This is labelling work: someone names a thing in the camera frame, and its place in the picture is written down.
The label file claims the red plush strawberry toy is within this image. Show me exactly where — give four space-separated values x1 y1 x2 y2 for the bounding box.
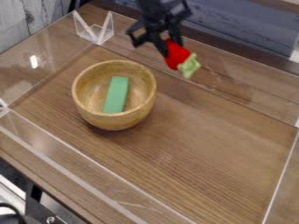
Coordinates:
164 38 201 79

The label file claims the black metal table bracket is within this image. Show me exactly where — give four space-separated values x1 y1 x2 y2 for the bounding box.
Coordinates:
23 183 69 224

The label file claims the black cable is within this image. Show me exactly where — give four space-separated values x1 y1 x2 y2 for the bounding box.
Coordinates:
0 202 26 224

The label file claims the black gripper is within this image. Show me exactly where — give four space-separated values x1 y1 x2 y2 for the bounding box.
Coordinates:
125 0 192 57

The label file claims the clear acrylic table guard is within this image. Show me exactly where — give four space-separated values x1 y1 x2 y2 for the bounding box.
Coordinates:
0 16 299 224

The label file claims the green rectangular block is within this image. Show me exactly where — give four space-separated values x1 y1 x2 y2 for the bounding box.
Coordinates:
102 76 129 114

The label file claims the clear acrylic corner bracket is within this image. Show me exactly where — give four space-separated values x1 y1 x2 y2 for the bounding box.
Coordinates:
71 11 114 46

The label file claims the wooden bowl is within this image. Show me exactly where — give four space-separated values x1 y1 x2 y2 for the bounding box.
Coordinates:
70 60 156 130

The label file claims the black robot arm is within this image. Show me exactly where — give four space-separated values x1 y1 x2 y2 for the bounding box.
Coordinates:
125 0 192 57

